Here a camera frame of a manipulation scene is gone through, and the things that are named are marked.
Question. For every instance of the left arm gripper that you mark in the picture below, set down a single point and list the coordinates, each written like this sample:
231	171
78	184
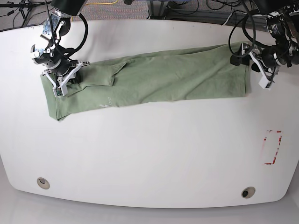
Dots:
263	61

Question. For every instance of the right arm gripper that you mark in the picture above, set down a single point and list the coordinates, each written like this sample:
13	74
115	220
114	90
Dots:
64	73

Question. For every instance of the green polo shirt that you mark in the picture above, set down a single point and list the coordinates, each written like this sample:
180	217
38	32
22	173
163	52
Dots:
182	74

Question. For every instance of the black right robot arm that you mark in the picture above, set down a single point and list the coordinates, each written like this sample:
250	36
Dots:
55	26

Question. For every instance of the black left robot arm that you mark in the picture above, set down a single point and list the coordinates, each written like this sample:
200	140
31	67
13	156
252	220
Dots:
282	20

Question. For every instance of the red tape rectangle marker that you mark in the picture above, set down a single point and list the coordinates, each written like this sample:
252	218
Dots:
271	144

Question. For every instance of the black tripod legs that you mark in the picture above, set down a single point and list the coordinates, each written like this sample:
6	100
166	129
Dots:
23	8

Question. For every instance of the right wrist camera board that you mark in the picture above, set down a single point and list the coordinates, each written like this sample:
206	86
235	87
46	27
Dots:
57	92

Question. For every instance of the left table cable grommet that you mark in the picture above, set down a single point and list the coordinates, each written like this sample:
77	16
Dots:
43	183

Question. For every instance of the table cable grommet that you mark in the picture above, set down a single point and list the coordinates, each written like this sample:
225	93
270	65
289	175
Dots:
248	192
43	183

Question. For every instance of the right table cable grommet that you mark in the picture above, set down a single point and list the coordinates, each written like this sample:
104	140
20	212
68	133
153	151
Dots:
248	192

